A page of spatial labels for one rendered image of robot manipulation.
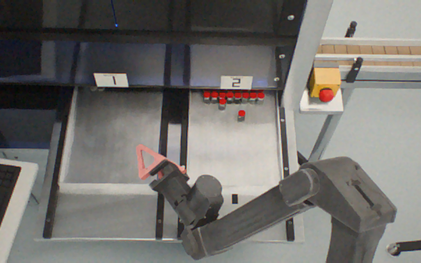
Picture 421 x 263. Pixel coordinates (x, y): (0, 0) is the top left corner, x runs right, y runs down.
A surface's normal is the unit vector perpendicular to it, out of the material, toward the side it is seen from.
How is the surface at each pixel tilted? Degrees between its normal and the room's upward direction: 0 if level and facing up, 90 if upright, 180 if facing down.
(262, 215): 66
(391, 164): 0
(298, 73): 90
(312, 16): 90
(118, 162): 0
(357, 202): 25
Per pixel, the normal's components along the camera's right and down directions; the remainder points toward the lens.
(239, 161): 0.03, -0.50
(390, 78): 0.00, 0.87
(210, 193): 0.37, -0.66
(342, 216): -0.82, 0.10
